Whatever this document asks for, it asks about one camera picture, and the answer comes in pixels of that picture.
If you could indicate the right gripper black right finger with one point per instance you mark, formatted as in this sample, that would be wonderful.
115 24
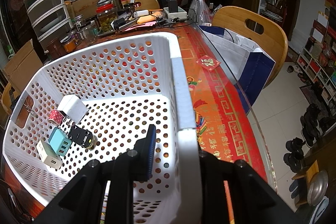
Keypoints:
213 169

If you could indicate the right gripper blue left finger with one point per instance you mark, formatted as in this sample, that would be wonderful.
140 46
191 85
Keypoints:
143 162

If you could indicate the black and yellow charger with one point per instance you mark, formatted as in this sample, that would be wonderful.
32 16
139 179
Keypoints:
81 136

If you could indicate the white perforated plastic basket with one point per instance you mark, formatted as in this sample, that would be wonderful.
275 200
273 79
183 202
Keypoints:
126 84

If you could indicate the light blue USB charger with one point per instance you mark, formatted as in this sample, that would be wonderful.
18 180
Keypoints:
59 141

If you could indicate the large white charger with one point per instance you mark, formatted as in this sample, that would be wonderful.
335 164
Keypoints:
72 107

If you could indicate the red polka dot charger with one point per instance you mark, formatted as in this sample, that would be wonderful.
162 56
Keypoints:
55 117

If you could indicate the small white USB charger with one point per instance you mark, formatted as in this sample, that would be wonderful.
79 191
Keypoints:
48 155

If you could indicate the black shoes on floor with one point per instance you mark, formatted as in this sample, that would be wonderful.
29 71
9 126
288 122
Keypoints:
295 154

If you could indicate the metal pot lid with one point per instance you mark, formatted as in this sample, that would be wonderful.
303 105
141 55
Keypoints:
317 188

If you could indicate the white and blue paper bag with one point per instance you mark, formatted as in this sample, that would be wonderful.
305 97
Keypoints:
249 66

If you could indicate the red fu paper square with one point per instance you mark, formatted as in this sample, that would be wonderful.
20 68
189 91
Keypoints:
208 63

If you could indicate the orange lidded small jar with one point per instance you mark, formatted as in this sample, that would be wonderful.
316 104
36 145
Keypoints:
69 46

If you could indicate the white shelf with items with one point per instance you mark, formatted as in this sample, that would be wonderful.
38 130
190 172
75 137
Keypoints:
317 58

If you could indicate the red lidded glass jar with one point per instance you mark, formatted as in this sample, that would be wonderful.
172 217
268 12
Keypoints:
106 14

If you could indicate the left wooden chair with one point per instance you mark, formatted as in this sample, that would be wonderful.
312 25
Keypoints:
8 97

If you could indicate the white power strip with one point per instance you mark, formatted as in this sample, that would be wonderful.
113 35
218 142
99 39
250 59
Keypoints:
180 14

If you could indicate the cardboard box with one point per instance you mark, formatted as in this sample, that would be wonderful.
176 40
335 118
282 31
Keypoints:
22 66

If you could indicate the clear plastic bag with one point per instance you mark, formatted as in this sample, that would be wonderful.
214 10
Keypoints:
200 13

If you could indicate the white plastic drawer unit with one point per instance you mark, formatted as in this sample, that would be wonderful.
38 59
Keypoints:
49 19

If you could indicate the wooden chair with handle hole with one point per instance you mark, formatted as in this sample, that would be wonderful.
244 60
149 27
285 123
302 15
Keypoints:
266 33

